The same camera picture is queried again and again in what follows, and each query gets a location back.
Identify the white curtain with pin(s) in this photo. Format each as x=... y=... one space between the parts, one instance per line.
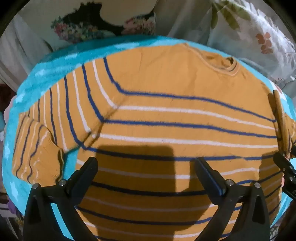
x=20 y=46

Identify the turquoise star-print blanket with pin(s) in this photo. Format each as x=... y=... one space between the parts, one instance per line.
x=30 y=78

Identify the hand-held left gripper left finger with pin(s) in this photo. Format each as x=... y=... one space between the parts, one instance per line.
x=89 y=171

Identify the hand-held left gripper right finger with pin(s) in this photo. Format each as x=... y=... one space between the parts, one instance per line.
x=209 y=176

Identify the white leaf-print pillow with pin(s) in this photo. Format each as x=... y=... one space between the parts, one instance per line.
x=252 y=34

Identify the dark floral pillow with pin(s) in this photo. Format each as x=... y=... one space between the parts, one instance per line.
x=92 y=25

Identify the orange striped sweater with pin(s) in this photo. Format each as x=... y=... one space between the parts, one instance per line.
x=161 y=129

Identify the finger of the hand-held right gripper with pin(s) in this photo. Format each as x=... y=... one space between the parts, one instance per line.
x=283 y=163
x=290 y=185

